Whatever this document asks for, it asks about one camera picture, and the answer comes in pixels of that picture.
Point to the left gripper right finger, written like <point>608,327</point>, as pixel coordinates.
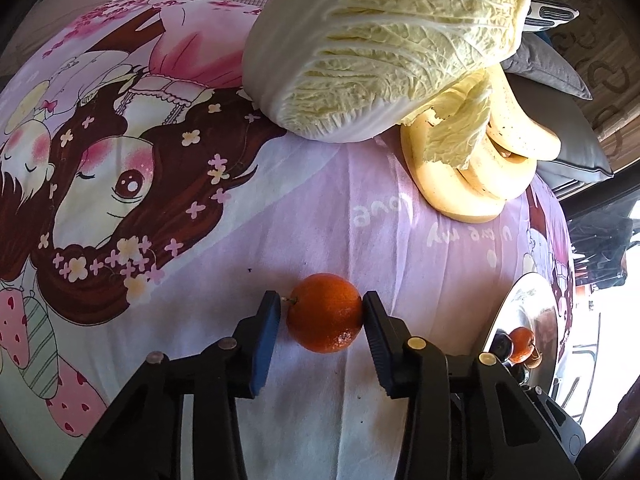
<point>387,337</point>

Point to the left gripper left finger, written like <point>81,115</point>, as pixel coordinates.
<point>255,339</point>

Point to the tangerine with stem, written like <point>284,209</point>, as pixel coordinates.
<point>324,313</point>

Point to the orange tangerine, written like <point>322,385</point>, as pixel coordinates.
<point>524,343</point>

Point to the brown longan fruit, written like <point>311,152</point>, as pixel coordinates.
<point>534,360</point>

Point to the yellow banana bottom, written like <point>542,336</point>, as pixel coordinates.
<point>443,187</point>

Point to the yellow banana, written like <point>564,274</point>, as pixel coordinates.
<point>443,187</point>
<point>495,172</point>
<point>511,128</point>

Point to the pink cartoon tablecloth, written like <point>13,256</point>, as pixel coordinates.
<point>146,205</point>

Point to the yellow banana middle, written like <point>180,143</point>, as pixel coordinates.
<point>495,172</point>

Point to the yellow banana top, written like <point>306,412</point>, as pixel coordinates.
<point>511,128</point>

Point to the grey sofa seat cushion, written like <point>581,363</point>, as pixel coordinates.
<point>581,160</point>

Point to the napa cabbage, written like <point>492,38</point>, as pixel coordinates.
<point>341,71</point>

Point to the black white patterned pillow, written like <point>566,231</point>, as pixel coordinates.
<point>547,14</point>

